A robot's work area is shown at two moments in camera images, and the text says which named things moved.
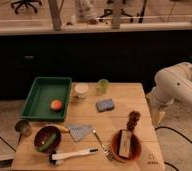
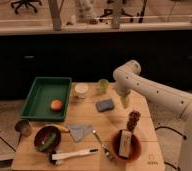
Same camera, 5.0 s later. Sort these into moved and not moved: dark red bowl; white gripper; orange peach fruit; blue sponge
Moved: white gripper
Not moved: dark red bowl; orange peach fruit; blue sponge
